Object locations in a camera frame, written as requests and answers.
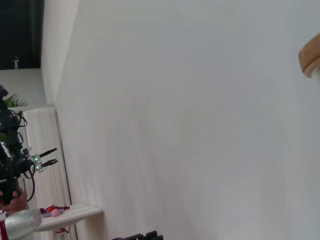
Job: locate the white side table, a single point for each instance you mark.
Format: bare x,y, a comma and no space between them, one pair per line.
75,215

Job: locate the silver grey rounded housing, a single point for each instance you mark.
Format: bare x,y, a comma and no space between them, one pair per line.
20,222

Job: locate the red ribbon bow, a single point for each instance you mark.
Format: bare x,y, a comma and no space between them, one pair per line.
62,230

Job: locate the black handheld camera rig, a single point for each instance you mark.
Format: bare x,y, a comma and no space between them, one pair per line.
10,160

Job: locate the green potted plant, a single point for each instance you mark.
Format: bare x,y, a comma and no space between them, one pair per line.
15,101

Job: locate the red fruit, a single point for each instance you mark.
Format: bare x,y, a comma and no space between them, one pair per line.
51,208

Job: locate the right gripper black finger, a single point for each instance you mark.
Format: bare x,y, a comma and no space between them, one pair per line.
153,235
128,237

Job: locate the small grey fixture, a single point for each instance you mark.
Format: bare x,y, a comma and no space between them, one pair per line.
14,61

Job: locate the white pleated curtain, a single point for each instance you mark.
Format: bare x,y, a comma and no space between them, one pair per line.
45,130

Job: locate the pink peach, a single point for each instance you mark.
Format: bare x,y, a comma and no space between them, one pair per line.
55,212

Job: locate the dark window panel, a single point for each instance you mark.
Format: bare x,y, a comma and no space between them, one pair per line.
22,30

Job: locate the person hand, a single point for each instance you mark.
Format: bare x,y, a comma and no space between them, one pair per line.
17,202

